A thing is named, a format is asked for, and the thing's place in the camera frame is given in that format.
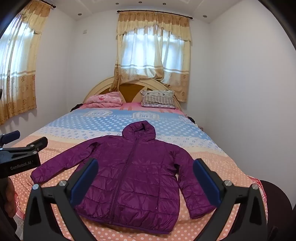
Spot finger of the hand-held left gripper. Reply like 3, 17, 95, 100
10, 137, 48, 154
0, 130, 21, 146

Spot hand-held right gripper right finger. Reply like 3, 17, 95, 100
193, 158, 270, 241

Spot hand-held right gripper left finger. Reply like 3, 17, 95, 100
23, 158, 99, 241

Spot purple hooded puffer jacket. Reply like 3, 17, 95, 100
30, 120, 216, 234

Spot person's left hand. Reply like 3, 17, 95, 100
4, 177, 17, 218

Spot beige side window curtain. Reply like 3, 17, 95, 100
0, 1, 51, 126

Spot dark items beside bed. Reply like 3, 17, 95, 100
187, 115, 204, 131

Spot bed with dotted sheet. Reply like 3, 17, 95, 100
9, 102, 269, 241

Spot pink folded blanket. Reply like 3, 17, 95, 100
83, 91, 124, 108

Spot striped pillow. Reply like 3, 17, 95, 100
140, 90, 177, 109

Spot cream wooden headboard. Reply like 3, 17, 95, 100
83, 77, 182, 109

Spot dark curtain rod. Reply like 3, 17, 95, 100
117, 10, 193, 19

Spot beige curtain above headboard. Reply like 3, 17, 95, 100
109, 11, 192, 102

